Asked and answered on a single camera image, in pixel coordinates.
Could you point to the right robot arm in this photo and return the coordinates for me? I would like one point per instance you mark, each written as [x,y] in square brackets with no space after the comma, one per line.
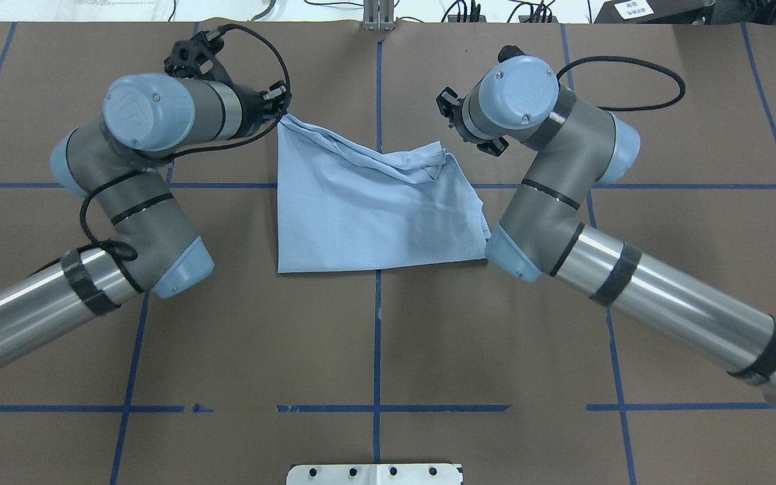
[578,146]

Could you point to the aluminium frame post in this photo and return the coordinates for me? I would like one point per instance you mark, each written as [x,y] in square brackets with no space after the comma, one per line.
[378,15]

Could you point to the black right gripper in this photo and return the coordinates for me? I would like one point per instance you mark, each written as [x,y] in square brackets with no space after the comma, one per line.
[456,120]

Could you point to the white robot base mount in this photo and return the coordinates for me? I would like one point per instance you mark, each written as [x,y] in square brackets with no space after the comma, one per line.
[376,473]

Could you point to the light blue t-shirt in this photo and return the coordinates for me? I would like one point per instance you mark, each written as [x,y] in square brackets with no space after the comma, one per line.
[345,208]

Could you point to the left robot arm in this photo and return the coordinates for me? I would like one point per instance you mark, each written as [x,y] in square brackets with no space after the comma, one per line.
[138,238]

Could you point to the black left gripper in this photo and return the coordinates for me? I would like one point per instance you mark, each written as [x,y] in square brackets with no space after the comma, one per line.
[252,109]

